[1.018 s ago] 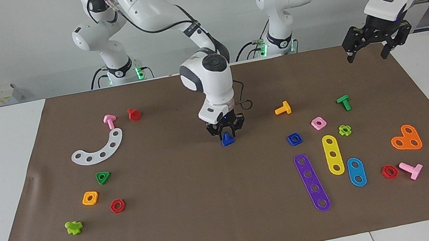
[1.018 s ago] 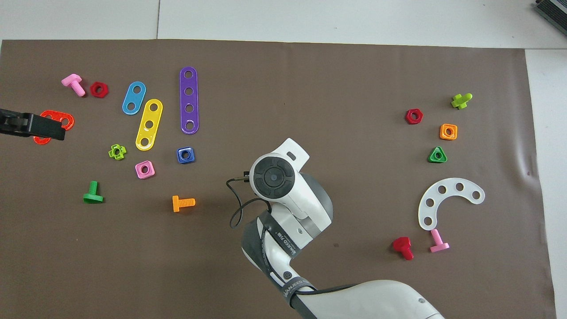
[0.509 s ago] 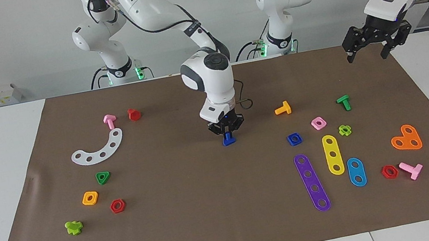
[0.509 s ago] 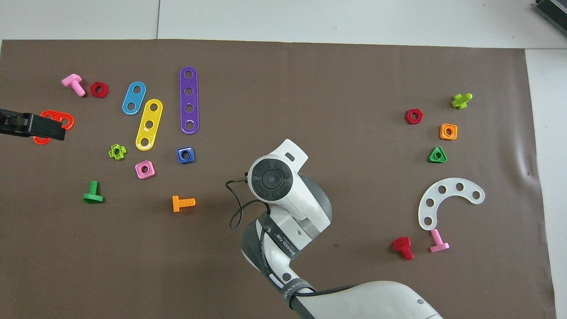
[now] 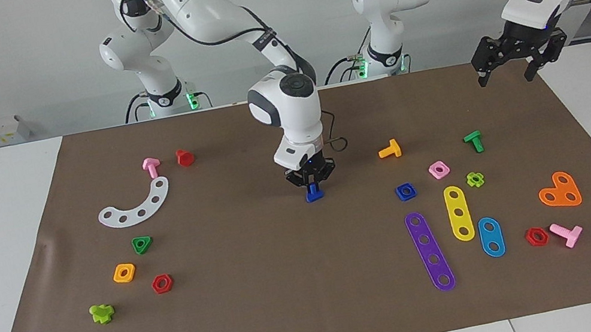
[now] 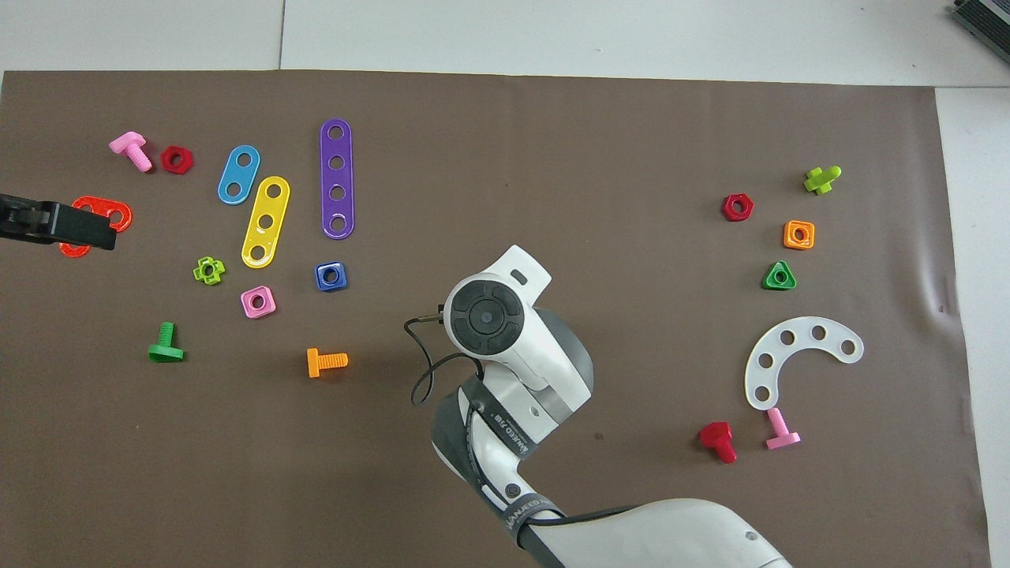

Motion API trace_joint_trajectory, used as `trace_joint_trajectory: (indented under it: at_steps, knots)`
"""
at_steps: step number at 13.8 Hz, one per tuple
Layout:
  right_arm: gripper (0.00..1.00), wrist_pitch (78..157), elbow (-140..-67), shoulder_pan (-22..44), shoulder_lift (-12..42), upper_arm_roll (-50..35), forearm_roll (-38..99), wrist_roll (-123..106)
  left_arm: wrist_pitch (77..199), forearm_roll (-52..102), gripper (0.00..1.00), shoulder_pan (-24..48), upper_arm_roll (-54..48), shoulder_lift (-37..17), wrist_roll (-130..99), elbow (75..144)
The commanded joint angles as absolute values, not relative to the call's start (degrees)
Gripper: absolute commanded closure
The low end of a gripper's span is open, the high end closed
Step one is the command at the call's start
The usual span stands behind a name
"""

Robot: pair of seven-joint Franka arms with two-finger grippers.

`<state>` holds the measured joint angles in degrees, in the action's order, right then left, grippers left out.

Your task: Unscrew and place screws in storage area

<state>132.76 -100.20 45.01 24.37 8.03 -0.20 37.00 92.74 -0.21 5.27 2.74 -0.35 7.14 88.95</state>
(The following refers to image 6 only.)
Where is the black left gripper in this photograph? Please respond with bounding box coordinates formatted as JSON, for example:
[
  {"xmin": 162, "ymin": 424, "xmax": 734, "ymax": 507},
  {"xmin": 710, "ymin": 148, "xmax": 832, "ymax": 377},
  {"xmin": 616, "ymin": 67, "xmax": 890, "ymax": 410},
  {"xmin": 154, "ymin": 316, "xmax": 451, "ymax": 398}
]
[{"xmin": 0, "ymin": 193, "xmax": 118, "ymax": 252}]

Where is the orange heart-shaped perforated plate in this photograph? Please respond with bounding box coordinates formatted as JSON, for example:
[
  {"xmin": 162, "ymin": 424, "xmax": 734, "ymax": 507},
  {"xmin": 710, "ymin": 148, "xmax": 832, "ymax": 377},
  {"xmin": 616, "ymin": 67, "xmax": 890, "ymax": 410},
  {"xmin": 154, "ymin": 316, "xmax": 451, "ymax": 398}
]
[{"xmin": 59, "ymin": 196, "xmax": 133, "ymax": 258}]

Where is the pink plastic screw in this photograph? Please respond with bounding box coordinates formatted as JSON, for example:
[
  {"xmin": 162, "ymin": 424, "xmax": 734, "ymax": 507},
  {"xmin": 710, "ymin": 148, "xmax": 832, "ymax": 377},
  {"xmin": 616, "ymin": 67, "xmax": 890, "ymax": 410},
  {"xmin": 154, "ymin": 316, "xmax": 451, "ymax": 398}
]
[
  {"xmin": 765, "ymin": 407, "xmax": 802, "ymax": 451},
  {"xmin": 109, "ymin": 131, "xmax": 153, "ymax": 174}
]

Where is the green plastic screw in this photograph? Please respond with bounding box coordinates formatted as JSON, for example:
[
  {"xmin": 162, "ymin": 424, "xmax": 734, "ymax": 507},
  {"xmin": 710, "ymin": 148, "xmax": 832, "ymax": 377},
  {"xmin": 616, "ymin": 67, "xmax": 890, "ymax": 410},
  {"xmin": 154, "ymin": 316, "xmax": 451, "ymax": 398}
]
[{"xmin": 148, "ymin": 321, "xmax": 185, "ymax": 364}]

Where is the blue two-hole plastic strip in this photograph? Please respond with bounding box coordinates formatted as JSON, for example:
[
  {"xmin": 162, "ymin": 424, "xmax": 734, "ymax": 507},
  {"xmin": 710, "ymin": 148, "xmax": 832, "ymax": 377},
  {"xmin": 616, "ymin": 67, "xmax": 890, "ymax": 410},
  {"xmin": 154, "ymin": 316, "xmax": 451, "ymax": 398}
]
[{"xmin": 217, "ymin": 144, "xmax": 261, "ymax": 206}]

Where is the yellow three-hole plastic strip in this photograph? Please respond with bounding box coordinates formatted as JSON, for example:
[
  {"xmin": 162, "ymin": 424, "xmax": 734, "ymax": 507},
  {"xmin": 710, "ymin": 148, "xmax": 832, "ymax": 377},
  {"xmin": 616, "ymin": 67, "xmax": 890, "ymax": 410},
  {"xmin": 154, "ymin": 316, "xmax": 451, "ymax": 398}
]
[{"xmin": 241, "ymin": 175, "xmax": 291, "ymax": 270}]

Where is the pink square plastic nut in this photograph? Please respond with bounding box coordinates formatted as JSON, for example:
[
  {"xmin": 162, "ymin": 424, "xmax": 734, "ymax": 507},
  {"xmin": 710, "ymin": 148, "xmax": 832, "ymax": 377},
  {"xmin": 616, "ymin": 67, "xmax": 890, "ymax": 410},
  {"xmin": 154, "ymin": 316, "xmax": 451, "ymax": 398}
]
[{"xmin": 240, "ymin": 286, "xmax": 278, "ymax": 320}]

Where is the purple four-hole plastic strip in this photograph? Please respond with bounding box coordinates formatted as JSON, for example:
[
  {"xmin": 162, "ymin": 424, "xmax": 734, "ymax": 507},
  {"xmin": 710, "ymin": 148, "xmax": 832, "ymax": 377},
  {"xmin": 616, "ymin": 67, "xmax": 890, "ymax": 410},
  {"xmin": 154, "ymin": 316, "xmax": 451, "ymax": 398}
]
[{"xmin": 320, "ymin": 118, "xmax": 356, "ymax": 240}]

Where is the orange plastic screw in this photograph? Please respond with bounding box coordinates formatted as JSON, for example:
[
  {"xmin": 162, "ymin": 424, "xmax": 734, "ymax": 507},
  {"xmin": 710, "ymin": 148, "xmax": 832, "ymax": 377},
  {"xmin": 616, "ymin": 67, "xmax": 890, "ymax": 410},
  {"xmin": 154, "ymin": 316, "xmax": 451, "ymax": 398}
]
[{"xmin": 306, "ymin": 347, "xmax": 350, "ymax": 379}]

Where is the brown table mat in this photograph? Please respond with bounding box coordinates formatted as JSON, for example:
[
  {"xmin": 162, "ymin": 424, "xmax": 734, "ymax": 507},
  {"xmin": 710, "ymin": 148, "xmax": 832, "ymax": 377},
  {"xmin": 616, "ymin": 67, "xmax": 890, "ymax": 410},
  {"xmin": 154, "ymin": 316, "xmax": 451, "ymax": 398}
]
[{"xmin": 0, "ymin": 69, "xmax": 991, "ymax": 568}]

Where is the red plastic screw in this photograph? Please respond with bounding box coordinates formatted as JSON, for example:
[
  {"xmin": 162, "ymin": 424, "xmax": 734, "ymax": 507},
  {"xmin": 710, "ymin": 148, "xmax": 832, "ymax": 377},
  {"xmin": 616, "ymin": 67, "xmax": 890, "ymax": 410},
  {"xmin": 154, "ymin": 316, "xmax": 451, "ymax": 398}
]
[{"xmin": 698, "ymin": 421, "xmax": 739, "ymax": 465}]

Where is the green triangular plastic nut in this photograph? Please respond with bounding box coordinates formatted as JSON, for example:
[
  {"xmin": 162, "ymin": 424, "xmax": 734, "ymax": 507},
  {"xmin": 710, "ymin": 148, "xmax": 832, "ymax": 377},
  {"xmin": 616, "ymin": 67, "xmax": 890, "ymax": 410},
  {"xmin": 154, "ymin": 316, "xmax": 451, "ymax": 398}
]
[{"xmin": 761, "ymin": 260, "xmax": 798, "ymax": 292}]

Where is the white curved perforated plate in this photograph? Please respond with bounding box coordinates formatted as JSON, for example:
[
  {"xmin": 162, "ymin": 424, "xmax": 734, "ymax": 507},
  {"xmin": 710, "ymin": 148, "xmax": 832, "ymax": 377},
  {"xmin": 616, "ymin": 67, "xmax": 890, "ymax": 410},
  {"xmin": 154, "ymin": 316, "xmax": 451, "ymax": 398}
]
[{"xmin": 744, "ymin": 316, "xmax": 865, "ymax": 411}]

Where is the lime cross-head plastic screw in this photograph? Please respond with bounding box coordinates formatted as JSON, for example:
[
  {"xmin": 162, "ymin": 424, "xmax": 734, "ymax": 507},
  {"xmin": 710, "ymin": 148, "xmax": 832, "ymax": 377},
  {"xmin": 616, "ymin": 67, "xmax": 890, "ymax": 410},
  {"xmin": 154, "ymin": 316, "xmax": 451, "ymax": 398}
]
[{"xmin": 803, "ymin": 165, "xmax": 843, "ymax": 196}]

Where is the grey ribbed device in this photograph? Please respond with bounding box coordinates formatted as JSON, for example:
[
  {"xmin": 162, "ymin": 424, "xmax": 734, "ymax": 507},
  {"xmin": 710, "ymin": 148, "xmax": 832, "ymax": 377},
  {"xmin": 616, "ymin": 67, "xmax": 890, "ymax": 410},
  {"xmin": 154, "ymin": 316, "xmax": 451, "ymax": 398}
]
[{"xmin": 951, "ymin": 0, "xmax": 1010, "ymax": 44}]

